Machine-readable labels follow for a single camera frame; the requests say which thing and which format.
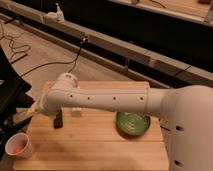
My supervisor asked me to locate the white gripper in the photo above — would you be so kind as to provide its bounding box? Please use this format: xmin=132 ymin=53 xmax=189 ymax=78
xmin=27 ymin=99 xmax=50 ymax=116

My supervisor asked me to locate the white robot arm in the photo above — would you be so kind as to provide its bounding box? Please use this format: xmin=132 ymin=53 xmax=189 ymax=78
xmin=31 ymin=73 xmax=213 ymax=171

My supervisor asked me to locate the black chair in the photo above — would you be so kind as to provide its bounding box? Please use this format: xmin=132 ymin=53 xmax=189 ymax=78
xmin=0 ymin=46 xmax=37 ymax=161

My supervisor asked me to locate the black rectangular block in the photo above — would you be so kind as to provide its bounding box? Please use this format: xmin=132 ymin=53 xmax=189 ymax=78
xmin=53 ymin=113 xmax=63 ymax=129

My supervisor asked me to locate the white bottle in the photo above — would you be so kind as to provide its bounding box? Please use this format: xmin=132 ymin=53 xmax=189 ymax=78
xmin=71 ymin=108 xmax=82 ymax=117

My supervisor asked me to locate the green bowl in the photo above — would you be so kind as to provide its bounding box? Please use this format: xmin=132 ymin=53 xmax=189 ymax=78
xmin=116 ymin=112 xmax=151 ymax=136

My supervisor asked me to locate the black floor cable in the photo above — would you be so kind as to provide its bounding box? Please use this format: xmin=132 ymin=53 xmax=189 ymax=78
xmin=19 ymin=37 xmax=90 ymax=82

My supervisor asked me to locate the white clamp on rail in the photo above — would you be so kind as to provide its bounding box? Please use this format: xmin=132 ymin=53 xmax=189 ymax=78
xmin=44 ymin=3 xmax=65 ymax=22

